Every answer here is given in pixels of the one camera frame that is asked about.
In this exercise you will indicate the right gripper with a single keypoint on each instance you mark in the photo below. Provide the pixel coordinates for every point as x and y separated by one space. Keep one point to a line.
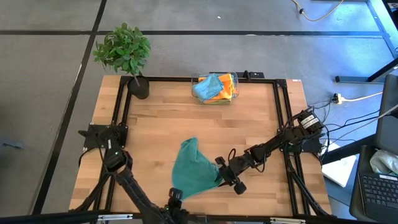
236 166

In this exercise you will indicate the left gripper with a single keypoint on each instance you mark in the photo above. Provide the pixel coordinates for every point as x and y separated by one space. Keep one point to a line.
175 213

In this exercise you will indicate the teal microfiber towel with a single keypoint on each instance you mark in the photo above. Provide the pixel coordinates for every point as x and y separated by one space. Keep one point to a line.
192 171

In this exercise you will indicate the orange microfiber towel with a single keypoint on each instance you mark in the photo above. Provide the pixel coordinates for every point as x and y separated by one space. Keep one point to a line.
228 87

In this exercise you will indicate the light blue microfiber towel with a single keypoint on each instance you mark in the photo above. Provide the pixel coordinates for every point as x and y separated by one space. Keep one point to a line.
208 87

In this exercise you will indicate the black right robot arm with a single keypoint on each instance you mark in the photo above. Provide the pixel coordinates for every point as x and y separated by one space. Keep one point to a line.
286 137

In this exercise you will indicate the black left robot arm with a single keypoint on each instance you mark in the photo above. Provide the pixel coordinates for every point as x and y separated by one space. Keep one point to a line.
124 174

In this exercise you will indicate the clear plastic bin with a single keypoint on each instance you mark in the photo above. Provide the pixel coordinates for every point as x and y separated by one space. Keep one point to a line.
236 90

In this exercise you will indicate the black mounting bar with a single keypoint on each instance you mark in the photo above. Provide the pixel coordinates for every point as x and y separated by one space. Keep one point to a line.
252 74

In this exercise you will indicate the white notebook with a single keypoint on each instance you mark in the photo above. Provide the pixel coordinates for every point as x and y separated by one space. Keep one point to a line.
339 169

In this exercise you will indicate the dark grey laptop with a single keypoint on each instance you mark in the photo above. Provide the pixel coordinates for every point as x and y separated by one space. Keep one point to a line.
376 189

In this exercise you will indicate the green potted plant black pot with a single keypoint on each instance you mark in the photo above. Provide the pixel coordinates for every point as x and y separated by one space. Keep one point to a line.
124 49

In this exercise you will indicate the crumpled white cloth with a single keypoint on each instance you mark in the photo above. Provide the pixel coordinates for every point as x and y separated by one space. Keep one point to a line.
384 161

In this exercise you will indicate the black desk foot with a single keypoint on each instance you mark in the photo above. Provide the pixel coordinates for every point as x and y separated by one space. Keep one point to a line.
351 79

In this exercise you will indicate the grey floor plate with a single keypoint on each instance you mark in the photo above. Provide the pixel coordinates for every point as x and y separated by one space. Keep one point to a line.
11 144

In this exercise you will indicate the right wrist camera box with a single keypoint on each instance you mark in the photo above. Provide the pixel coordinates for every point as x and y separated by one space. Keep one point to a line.
240 188

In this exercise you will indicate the silver metal bracket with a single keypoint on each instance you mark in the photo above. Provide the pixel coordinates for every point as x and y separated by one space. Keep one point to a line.
287 221
115 217

